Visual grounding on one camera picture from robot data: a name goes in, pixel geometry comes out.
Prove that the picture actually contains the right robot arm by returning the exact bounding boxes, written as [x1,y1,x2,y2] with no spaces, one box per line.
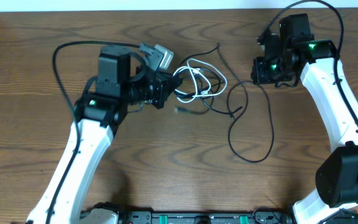
[251,14,358,223]

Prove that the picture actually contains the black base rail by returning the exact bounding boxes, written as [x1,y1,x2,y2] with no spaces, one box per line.
[82,202,358,224]

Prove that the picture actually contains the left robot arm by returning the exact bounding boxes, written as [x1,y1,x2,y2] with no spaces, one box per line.
[26,42,181,223]

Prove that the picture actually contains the black usb cable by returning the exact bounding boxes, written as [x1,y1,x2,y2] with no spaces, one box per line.
[226,80,275,164]
[173,42,244,116]

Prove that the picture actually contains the right camera black cable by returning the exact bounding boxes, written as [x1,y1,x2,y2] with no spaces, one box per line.
[261,0,358,224]

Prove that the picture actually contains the camera black cable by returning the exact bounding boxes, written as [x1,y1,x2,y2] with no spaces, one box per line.
[261,0,358,224]
[44,40,142,224]

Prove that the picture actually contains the left camera black cable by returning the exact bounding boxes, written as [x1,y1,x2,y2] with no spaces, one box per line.
[44,40,142,224]

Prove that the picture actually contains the white usb cable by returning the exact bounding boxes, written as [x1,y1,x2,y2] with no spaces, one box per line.
[172,58,228,104]

